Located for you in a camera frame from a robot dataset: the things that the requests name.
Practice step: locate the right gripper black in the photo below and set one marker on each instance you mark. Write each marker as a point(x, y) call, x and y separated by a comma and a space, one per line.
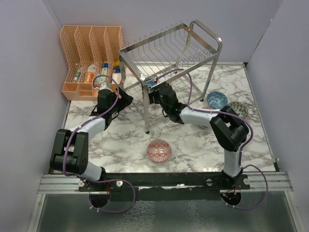
point(153, 95)

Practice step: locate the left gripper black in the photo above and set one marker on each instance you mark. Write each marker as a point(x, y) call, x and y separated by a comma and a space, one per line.
point(124, 101)

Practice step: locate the blue triangle pattern bowl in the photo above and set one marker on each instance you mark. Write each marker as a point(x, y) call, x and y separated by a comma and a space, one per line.
point(151, 82)

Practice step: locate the red diamond pattern bowl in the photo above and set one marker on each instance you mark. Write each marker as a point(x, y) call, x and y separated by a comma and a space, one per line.
point(158, 151)

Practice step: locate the stainless steel dish rack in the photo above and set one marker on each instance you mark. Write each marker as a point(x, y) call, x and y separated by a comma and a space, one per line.
point(170, 54)

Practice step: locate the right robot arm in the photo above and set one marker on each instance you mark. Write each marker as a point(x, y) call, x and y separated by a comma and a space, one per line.
point(229, 129)

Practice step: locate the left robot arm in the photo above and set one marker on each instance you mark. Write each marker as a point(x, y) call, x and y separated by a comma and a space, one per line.
point(70, 150)

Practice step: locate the green white box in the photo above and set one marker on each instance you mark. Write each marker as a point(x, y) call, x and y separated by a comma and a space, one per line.
point(104, 71)

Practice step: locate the blue floral bowl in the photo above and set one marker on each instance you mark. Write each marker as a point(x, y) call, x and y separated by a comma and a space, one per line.
point(217, 100)

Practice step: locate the white glue tube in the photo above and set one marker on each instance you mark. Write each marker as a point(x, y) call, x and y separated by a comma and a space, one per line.
point(77, 75)

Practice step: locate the orange plastic file organizer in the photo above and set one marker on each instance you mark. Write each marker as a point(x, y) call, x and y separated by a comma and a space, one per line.
point(84, 45)

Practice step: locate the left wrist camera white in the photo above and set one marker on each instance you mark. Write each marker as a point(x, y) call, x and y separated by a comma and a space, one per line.
point(104, 88)

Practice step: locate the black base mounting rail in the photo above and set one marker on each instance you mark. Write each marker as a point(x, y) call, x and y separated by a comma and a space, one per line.
point(125, 187)

